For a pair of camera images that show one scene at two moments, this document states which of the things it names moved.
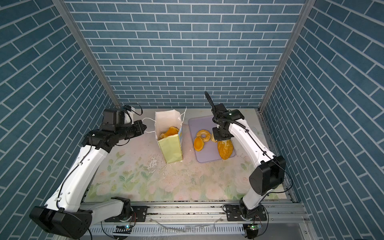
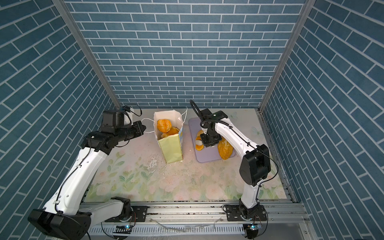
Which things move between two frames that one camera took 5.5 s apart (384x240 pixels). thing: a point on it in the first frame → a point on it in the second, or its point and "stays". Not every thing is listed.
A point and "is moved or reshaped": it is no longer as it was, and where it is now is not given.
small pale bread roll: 213,138 is moved or reshaped
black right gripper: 217,137 → 206,143
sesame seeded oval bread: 225,148 stays
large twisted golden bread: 171,130 stays
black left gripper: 139,131 stays
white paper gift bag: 171,146 stays
